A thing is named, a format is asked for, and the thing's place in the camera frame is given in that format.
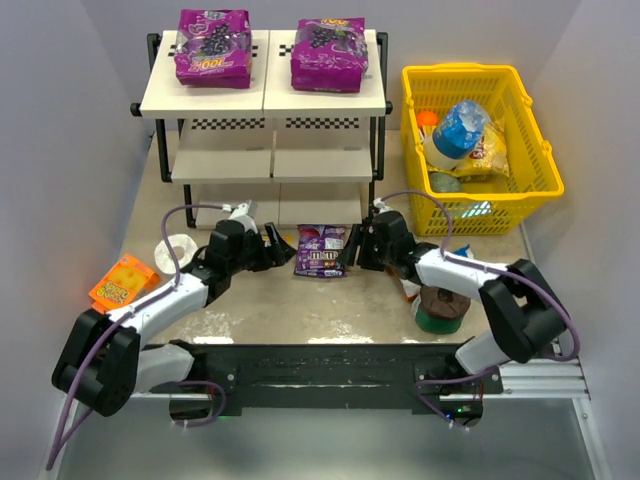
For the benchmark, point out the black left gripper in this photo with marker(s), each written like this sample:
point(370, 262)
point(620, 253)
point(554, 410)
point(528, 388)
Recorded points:
point(267, 247)

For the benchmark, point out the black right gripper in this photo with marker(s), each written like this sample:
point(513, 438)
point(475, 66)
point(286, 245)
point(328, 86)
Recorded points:
point(367, 245)

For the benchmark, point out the purple M&M's candy bag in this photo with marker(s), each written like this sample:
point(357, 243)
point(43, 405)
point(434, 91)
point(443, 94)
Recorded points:
point(318, 251)

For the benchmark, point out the magenta grape candy bag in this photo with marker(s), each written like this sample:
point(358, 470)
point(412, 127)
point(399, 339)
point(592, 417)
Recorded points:
point(214, 48)
point(329, 55)

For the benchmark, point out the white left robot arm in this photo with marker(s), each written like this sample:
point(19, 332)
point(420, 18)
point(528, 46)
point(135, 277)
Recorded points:
point(99, 362)

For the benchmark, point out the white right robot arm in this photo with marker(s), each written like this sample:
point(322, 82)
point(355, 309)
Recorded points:
point(524, 314)

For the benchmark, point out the white three-tier shelf rack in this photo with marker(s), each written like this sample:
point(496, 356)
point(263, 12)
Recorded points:
point(303, 157)

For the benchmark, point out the orange white snack packet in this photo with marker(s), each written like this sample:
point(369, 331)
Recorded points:
point(410, 289)

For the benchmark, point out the green round object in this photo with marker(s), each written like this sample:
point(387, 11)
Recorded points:
point(442, 182)

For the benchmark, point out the blue white wrapped snack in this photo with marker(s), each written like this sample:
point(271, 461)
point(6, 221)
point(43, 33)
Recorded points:
point(464, 251)

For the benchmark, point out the brown green tape roll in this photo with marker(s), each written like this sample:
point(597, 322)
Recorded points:
point(439, 311)

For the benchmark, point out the white toilet paper roll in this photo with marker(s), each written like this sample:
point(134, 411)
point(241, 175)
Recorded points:
point(183, 247)

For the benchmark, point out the orange snack box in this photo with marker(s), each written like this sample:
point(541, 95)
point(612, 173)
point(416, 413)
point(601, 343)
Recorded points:
point(124, 283)

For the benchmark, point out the white blue plastic bottle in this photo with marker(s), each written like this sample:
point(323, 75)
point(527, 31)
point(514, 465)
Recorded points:
point(456, 135)

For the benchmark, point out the yellow plastic shopping basket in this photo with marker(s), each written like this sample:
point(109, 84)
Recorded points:
point(486, 207)

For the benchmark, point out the yellow chips bag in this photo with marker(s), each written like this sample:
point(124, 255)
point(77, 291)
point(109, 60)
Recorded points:
point(489, 158)

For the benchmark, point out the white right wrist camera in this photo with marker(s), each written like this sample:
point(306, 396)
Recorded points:
point(382, 211)

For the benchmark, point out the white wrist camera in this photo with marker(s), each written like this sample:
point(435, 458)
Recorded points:
point(243, 213)
point(382, 211)

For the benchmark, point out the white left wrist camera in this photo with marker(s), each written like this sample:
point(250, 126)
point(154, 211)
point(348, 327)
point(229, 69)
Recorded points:
point(243, 213)

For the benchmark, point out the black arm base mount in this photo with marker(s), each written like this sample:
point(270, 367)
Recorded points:
point(413, 377)

